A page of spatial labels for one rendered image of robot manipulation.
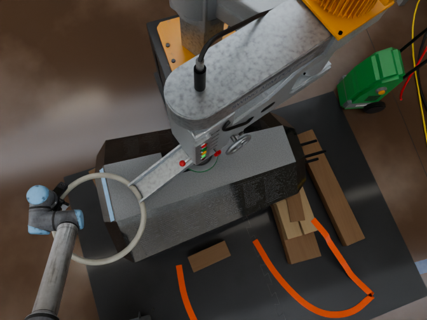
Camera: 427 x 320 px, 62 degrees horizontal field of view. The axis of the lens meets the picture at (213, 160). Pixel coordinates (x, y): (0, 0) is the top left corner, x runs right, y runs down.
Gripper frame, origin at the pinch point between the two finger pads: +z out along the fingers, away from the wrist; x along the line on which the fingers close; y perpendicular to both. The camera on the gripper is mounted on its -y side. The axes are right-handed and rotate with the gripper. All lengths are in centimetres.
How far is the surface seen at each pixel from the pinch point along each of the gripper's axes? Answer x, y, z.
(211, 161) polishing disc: 64, -55, -5
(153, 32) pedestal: -7, -124, 7
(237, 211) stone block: 92, -38, 13
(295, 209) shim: 134, -64, 54
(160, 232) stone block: 54, -7, 13
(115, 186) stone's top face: 20.8, -19.9, 1.6
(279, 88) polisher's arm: 80, -80, -64
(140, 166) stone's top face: 28.4, -35.9, 0.6
